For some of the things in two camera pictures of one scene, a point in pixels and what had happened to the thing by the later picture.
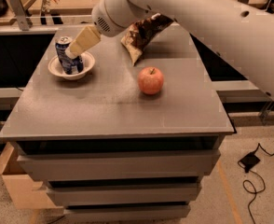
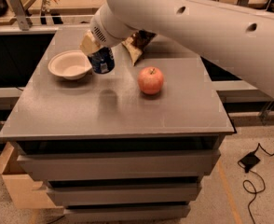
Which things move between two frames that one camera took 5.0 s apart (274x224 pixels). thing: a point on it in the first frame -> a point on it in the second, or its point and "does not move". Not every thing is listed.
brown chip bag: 140,33 does not move
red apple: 150,80 does not move
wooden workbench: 71,5 does not move
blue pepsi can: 70,64 -> 102,61
